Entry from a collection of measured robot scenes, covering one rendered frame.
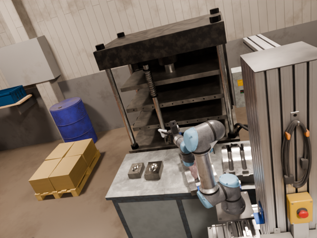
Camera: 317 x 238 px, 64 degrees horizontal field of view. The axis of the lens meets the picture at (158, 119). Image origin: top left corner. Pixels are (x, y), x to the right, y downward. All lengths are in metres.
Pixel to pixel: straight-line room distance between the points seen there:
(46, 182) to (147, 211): 2.09
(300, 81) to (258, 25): 4.10
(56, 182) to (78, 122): 1.41
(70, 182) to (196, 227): 2.12
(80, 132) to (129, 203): 2.88
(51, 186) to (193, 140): 3.25
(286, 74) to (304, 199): 0.53
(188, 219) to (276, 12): 3.80
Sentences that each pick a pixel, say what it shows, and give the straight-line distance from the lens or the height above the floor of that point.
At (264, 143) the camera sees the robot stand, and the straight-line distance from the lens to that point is 1.06.
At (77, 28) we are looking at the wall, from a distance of 5.24.
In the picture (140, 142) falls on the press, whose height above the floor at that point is 0.78.
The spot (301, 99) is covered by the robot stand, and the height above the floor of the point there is 1.89.
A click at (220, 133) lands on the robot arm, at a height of 1.62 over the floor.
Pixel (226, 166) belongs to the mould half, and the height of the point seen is 0.89.
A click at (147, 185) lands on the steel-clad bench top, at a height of 0.80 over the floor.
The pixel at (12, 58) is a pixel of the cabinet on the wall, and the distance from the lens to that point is 5.63.
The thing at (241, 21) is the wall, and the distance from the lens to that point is 4.97.
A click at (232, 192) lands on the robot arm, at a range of 1.63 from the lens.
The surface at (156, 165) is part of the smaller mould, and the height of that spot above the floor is 0.86.
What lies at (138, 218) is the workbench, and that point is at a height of 0.45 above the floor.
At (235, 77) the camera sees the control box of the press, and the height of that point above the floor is 1.42.
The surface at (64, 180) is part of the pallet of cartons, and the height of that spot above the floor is 0.30.
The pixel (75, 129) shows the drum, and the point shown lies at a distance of 5.17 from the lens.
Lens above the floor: 2.33
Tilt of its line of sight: 25 degrees down
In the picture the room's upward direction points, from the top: 16 degrees counter-clockwise
